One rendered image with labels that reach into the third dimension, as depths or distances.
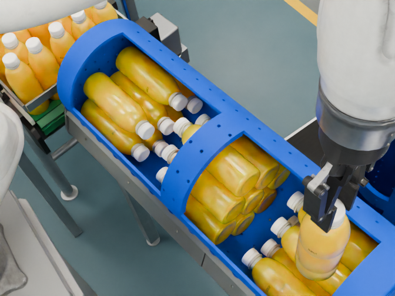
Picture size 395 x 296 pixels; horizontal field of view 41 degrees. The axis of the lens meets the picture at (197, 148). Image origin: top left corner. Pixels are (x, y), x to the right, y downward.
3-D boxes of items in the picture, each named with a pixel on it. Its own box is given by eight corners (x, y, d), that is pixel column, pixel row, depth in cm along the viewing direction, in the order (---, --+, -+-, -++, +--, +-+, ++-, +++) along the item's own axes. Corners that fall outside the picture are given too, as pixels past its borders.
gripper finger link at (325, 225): (337, 208, 67) (334, 211, 67) (330, 230, 73) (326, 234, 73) (319, 192, 68) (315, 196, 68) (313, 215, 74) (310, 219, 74)
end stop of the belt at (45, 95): (30, 112, 152) (26, 106, 150) (28, 110, 153) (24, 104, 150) (137, 34, 164) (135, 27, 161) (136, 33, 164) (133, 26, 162)
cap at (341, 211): (324, 197, 76) (325, 191, 75) (348, 210, 75) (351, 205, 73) (310, 218, 75) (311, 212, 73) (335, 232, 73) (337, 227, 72)
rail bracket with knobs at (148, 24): (141, 66, 164) (135, 43, 155) (127, 54, 167) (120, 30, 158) (166, 47, 167) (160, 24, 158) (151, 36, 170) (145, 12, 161)
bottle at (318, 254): (307, 233, 94) (319, 181, 77) (345, 255, 92) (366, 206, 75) (286, 266, 92) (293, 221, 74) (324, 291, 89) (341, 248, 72)
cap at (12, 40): (0, 43, 147) (-2, 39, 145) (12, 34, 148) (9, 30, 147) (9, 49, 145) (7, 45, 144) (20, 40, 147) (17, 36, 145)
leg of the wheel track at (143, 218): (152, 249, 228) (119, 180, 175) (144, 239, 231) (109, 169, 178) (162, 239, 230) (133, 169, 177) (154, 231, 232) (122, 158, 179)
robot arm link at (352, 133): (442, 80, 49) (424, 117, 54) (361, 30, 53) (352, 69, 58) (378, 141, 46) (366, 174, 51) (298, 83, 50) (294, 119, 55)
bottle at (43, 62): (70, 98, 160) (47, 53, 143) (46, 103, 160) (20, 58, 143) (70, 80, 164) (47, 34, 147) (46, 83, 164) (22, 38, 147)
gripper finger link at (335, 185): (362, 160, 58) (354, 167, 58) (335, 215, 67) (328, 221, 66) (334, 139, 60) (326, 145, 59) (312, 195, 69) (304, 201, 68)
